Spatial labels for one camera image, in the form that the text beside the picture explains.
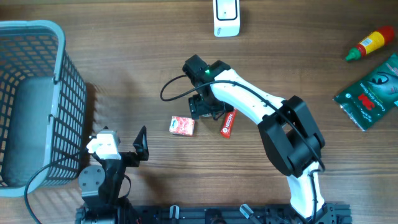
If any red sauce bottle green cap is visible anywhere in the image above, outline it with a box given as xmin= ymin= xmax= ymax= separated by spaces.
xmin=345 ymin=26 xmax=396 ymax=62

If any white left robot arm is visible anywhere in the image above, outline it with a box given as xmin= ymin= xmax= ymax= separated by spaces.
xmin=75 ymin=126 xmax=149 ymax=224

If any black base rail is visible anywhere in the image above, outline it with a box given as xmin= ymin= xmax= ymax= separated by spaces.
xmin=75 ymin=203 xmax=353 ymax=224

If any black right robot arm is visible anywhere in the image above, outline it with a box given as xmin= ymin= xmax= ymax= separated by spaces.
xmin=182 ymin=55 xmax=325 ymax=223

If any green glove package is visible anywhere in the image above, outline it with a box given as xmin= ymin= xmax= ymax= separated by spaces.
xmin=333 ymin=54 xmax=397 ymax=131

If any red coffee stick sachet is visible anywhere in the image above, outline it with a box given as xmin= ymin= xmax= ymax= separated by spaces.
xmin=220 ymin=109 xmax=238 ymax=139

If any red white small box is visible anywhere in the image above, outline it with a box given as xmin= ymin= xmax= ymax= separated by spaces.
xmin=169 ymin=116 xmax=195 ymax=136

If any black right camera cable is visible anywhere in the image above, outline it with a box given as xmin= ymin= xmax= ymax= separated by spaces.
xmin=160 ymin=74 xmax=326 ymax=222

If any grey plastic basket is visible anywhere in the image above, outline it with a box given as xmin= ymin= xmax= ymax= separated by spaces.
xmin=1 ymin=20 xmax=87 ymax=197

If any white barcode scanner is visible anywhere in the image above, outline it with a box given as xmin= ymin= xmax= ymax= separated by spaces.
xmin=213 ymin=0 xmax=241 ymax=37

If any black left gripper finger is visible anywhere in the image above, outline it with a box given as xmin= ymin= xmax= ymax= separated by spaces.
xmin=133 ymin=126 xmax=149 ymax=153
xmin=89 ymin=126 xmax=109 ymax=139

